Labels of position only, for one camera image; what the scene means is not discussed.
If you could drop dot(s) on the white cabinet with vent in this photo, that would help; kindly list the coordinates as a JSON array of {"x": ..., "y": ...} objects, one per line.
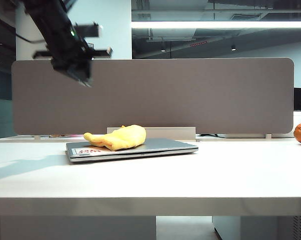
[{"x": 265, "y": 230}]

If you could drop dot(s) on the silver closed laptop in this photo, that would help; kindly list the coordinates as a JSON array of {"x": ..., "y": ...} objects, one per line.
[{"x": 165, "y": 148}]

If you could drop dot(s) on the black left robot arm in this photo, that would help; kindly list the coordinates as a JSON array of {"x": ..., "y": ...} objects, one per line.
[{"x": 48, "y": 17}]

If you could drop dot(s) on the pink paper sheet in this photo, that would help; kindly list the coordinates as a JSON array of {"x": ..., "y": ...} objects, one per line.
[{"x": 70, "y": 136}]

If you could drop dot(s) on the black ceiling spotlight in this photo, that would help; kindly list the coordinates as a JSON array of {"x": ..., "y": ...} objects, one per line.
[{"x": 233, "y": 48}]

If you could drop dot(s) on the yellow microfibre rag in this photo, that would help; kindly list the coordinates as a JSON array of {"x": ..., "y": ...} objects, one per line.
[{"x": 125, "y": 137}]

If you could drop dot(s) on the white divider foot clamp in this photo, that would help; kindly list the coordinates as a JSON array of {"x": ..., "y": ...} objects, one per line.
[
  {"x": 268, "y": 136},
  {"x": 36, "y": 137}
]

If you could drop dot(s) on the white sticker with red print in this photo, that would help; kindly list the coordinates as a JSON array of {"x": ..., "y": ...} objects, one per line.
[{"x": 86, "y": 151}]

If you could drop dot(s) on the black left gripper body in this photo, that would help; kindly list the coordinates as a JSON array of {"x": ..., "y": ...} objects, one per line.
[{"x": 68, "y": 48}]

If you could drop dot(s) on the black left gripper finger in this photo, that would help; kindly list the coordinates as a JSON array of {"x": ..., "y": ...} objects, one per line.
[
  {"x": 89, "y": 30},
  {"x": 101, "y": 52}
]

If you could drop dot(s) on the grey fabric desk divider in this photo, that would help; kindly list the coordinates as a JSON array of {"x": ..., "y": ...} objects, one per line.
[{"x": 165, "y": 100}]

